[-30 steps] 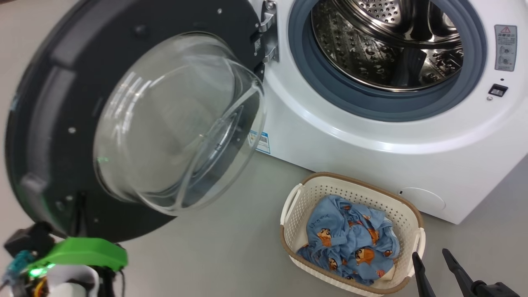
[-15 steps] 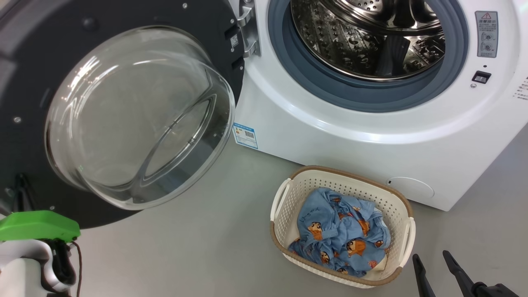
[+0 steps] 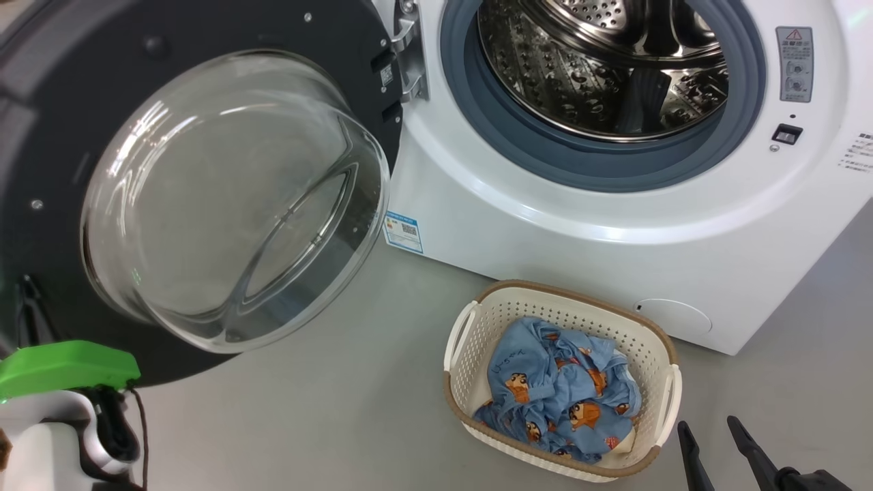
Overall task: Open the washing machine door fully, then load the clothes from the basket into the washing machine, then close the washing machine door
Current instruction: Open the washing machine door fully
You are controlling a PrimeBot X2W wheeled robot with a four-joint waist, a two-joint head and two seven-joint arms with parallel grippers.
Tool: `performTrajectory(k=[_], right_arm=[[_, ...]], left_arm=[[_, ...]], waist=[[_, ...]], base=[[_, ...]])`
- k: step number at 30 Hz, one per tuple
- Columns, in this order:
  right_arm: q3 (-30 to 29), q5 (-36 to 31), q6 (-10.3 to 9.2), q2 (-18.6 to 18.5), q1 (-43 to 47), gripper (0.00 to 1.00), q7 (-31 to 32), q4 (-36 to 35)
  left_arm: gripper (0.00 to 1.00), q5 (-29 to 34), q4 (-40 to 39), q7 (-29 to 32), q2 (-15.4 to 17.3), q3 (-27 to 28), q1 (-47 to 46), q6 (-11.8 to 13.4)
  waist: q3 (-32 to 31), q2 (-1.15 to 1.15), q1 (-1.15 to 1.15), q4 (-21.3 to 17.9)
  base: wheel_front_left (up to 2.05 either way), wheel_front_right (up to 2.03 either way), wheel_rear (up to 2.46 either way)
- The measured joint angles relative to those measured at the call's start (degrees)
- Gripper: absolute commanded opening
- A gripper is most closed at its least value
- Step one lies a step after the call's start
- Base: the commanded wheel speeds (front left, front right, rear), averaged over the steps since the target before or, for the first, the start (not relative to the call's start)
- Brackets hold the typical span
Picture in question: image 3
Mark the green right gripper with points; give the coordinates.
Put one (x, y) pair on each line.
(815, 481)

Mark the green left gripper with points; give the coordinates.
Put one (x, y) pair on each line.
(61, 368)

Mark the blue cartoon print garment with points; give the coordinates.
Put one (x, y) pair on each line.
(545, 382)

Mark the black round glass washer door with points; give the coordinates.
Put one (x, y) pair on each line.
(68, 102)

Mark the white front-load washing machine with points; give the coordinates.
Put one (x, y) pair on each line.
(614, 259)

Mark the black door latch socket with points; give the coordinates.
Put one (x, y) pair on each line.
(786, 134)

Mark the metal door hinge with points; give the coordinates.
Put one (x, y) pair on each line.
(409, 61)

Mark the round filter cover panel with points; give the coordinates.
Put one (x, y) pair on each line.
(675, 317)

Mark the cream perforated laundry basket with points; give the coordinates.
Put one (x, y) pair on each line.
(470, 354)

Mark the black text print label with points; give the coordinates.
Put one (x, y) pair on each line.
(861, 153)

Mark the blue energy label sticker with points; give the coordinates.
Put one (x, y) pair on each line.
(402, 232)

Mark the grey warning label sticker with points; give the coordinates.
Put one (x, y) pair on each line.
(794, 65)

